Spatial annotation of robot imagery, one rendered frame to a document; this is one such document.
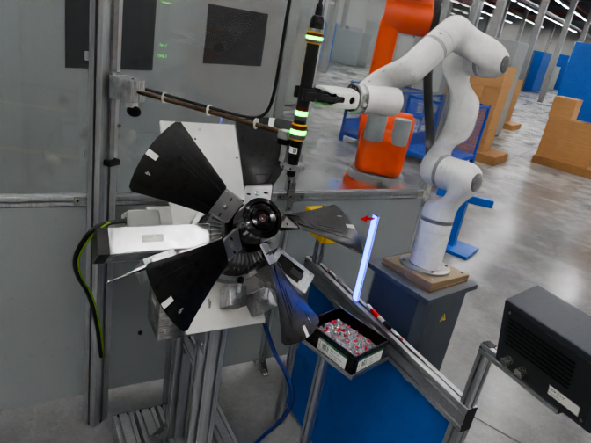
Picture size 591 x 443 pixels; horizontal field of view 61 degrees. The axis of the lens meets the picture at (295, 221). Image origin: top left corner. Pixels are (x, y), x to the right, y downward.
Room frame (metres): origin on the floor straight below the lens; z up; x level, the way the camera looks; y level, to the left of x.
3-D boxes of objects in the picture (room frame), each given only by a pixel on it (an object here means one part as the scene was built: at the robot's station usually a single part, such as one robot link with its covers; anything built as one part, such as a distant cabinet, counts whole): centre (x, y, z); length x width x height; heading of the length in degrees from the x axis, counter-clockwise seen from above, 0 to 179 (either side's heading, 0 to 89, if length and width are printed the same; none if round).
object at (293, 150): (1.38, 0.04, 1.56); 0.04 x 0.04 x 0.46
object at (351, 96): (1.44, -0.05, 1.56); 0.11 x 0.10 x 0.07; 122
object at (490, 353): (1.04, -0.60, 1.04); 0.24 x 0.03 x 0.03; 32
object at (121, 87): (1.63, 0.61, 1.44); 0.10 x 0.07 x 0.09; 67
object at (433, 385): (1.49, -0.32, 0.82); 0.90 x 0.04 x 0.08; 32
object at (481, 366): (1.13, -0.55, 0.96); 0.03 x 0.03 x 0.20; 32
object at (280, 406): (1.86, -0.09, 0.39); 0.04 x 0.04 x 0.78; 32
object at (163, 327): (1.55, 0.41, 0.73); 0.15 x 0.09 x 0.22; 32
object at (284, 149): (1.39, 0.05, 1.40); 0.09 x 0.07 x 0.10; 67
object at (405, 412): (1.49, -0.32, 0.45); 0.82 x 0.02 x 0.66; 32
